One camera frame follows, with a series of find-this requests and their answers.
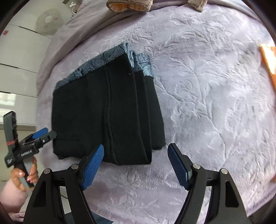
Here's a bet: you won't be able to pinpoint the orange fleece garment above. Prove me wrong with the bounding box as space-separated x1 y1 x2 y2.
260 44 276 88

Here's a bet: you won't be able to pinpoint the brown fuzzy orange-lined garment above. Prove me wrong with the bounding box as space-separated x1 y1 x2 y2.
106 0 208 13

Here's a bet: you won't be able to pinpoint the black pants with patterned waistband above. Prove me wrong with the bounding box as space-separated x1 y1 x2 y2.
51 42 166 165

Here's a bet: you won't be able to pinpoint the left hand with painted nails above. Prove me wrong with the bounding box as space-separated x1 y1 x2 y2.
11 157 39 191

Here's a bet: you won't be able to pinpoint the white standing fan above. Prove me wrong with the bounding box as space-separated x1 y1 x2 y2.
36 8 64 35

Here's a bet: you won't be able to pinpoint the pink sleeve forearm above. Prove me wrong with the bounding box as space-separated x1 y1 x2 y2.
1 179 28 223

